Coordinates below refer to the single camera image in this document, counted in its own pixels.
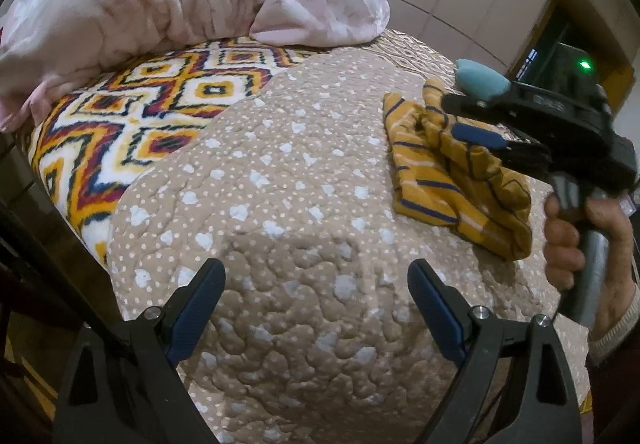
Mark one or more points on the wooden door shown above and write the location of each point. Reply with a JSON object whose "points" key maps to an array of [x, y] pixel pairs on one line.
{"points": [[547, 31]]}

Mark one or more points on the yellow striped knit sweater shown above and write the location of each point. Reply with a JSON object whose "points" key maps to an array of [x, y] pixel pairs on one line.
{"points": [[430, 174]]}

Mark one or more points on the colourful diamond pattern blanket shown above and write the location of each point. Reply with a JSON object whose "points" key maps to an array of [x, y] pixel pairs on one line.
{"points": [[165, 94]]}

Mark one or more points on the person's right forearm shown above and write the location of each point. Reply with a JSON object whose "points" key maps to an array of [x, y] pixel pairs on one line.
{"points": [[617, 339]]}

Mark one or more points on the beige dotted quilt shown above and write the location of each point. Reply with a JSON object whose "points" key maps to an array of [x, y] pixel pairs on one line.
{"points": [[300, 224]]}

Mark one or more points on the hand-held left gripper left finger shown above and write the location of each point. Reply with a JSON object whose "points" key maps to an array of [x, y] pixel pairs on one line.
{"points": [[194, 316]]}

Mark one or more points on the dark wooden bed frame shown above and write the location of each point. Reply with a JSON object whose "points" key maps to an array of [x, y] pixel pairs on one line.
{"points": [[20, 174]]}

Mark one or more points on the teal pillow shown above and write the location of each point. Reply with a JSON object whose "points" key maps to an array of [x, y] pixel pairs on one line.
{"points": [[480, 76]]}

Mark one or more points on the person's right hand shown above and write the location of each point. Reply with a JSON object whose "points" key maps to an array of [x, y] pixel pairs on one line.
{"points": [[622, 264]]}

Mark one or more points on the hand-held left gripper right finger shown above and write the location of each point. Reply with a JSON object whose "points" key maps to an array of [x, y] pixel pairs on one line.
{"points": [[434, 311]]}

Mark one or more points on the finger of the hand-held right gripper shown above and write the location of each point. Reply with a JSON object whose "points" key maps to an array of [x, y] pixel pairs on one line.
{"points": [[480, 134], [475, 103]]}

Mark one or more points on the beige geometric bed sheet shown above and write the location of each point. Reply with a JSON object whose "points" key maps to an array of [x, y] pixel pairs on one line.
{"points": [[405, 54]]}

